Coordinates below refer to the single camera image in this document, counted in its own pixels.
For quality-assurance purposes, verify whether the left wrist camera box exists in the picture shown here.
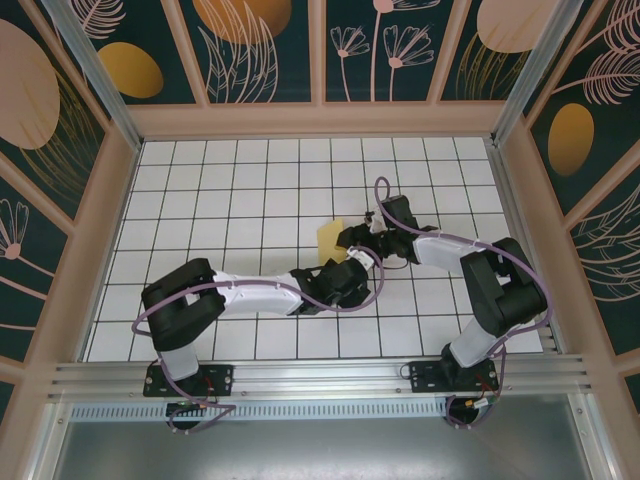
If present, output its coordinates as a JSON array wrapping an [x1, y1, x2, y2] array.
[[346, 246, 377, 270]]

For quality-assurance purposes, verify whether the long aluminium base rail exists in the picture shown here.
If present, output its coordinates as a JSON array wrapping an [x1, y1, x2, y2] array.
[[47, 353, 596, 401]]

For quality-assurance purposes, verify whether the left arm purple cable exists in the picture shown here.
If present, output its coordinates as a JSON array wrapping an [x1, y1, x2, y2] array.
[[131, 259, 386, 436]]

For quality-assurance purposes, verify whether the aluminium corner post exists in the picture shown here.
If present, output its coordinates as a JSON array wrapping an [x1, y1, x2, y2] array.
[[39, 0, 145, 152], [491, 0, 589, 147]]

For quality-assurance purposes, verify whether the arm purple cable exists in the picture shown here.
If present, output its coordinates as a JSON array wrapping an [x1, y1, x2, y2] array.
[[373, 175, 554, 432], [131, 259, 386, 436]]

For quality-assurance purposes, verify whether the yellow paper sheet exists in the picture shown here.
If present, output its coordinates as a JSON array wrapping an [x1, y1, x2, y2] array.
[[316, 217, 347, 265]]

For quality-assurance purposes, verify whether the slotted grey cable duct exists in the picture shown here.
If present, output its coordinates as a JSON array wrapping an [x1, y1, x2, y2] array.
[[69, 398, 451, 422]]

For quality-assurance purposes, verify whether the aluminium side rail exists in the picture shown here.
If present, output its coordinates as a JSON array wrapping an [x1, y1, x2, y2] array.
[[487, 139, 564, 355]]

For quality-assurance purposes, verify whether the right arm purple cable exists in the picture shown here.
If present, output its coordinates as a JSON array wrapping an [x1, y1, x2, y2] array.
[[373, 175, 554, 432]]

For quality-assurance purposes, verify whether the grey metal sheet panel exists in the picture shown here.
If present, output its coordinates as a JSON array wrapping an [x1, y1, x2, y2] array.
[[29, 399, 621, 480]]

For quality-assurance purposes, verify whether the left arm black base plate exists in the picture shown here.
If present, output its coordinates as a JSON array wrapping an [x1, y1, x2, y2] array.
[[143, 363, 235, 399]]

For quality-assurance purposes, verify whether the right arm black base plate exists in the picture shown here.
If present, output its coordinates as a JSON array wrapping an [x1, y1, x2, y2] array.
[[408, 359, 500, 395]]

